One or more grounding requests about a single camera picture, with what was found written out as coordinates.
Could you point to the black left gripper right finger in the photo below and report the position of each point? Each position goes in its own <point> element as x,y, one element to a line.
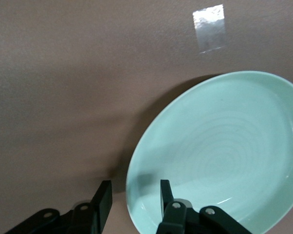
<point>175,219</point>

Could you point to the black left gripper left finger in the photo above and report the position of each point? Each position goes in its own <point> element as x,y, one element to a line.
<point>100,209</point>

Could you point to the pale green round plate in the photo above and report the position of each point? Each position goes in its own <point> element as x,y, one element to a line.
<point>222,134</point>

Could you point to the small tape patch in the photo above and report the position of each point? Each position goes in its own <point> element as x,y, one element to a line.
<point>209,26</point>

